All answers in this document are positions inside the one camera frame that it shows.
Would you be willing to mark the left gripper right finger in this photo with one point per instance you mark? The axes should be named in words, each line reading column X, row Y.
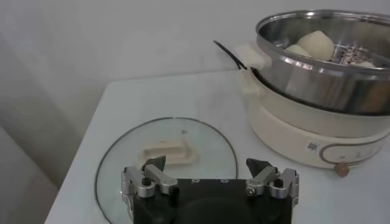
column 265, row 179

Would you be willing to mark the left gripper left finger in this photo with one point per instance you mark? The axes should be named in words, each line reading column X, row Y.
column 158, row 179

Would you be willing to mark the round glass pot lid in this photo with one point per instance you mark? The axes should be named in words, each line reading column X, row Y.
column 128, row 170

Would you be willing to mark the white steamed baozi bun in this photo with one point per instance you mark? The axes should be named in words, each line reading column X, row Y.
column 293, row 50
column 365, row 64
column 318, row 45

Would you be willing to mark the stainless steel steamer basket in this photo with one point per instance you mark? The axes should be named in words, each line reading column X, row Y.
column 320, row 88

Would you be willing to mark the cream electric cooker base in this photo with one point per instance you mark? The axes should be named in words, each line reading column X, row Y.
column 289, row 134

